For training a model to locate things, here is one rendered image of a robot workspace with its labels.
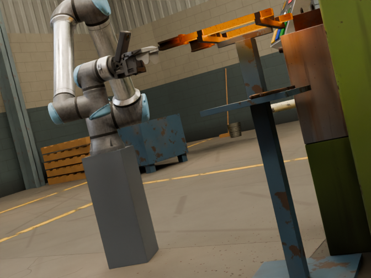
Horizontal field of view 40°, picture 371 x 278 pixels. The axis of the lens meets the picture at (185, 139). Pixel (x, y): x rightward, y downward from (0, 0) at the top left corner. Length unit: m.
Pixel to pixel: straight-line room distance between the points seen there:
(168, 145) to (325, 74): 5.44
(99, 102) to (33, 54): 8.88
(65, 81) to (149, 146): 5.06
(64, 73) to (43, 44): 8.97
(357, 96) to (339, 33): 0.22
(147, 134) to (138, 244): 4.52
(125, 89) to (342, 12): 1.20
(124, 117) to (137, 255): 0.72
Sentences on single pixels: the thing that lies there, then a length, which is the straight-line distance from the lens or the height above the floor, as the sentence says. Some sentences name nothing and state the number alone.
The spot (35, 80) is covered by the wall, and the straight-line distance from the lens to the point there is 10.67.
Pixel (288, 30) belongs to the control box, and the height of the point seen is 0.99.
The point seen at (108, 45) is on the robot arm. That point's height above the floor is 1.10.
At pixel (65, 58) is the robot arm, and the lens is 2.19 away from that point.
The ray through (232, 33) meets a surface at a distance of 2.00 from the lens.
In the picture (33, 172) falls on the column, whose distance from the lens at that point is 9.75.
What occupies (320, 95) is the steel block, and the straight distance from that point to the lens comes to 2.07.
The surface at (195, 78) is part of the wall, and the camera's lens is 11.84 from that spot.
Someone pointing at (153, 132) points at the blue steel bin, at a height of 0.54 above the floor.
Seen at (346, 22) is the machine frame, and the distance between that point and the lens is 1.80.
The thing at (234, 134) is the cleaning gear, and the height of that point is 0.06.
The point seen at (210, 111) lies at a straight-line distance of 1.71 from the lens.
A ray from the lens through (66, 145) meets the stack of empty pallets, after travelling 9.20.
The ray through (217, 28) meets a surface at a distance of 1.77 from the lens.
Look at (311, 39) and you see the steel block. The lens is 2.07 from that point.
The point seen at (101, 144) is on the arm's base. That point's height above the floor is 0.65.
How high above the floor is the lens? 0.70
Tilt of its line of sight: 3 degrees down
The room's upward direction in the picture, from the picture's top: 13 degrees counter-clockwise
